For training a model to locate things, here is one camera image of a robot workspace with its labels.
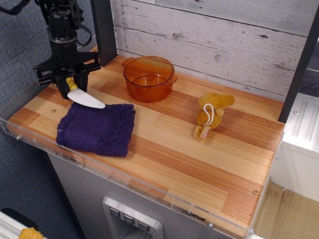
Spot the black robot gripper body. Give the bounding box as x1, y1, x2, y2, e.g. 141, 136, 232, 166
34, 37, 101, 85

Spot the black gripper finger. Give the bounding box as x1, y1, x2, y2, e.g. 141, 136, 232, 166
55, 76, 69, 100
73, 69, 88, 92

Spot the yellow handled white toy knife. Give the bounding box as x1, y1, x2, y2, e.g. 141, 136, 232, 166
66, 77, 106, 109

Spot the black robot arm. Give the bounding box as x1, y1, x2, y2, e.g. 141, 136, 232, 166
34, 0, 101, 99

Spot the purple terry cloth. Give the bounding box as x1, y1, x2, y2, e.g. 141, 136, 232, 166
56, 103, 136, 157

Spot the orange transparent plastic pot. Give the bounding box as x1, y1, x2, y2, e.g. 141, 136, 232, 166
122, 56, 177, 103

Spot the clear acrylic table guard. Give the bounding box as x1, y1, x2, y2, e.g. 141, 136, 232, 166
1, 115, 284, 239

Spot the grey toy fridge cabinet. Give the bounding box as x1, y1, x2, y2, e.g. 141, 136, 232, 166
46, 152, 225, 239

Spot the yellow plush toy animal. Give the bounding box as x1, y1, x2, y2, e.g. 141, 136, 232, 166
193, 93, 235, 139

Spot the silver dispenser panel with buttons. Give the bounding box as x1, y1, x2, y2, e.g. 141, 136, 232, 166
103, 196, 164, 239

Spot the yellow object bottom left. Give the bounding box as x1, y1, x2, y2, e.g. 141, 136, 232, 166
18, 228, 44, 239

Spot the white toy sink unit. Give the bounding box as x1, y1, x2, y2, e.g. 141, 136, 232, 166
271, 93, 319, 201

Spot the dark grey left post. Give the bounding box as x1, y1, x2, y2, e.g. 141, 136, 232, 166
91, 0, 117, 66

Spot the dark grey post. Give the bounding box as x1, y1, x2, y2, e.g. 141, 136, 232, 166
278, 7, 319, 123
91, 0, 117, 66

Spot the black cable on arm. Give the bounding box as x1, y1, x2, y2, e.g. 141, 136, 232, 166
0, 0, 93, 48

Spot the dark grey right post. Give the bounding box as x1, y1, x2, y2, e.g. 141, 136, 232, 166
278, 7, 319, 123

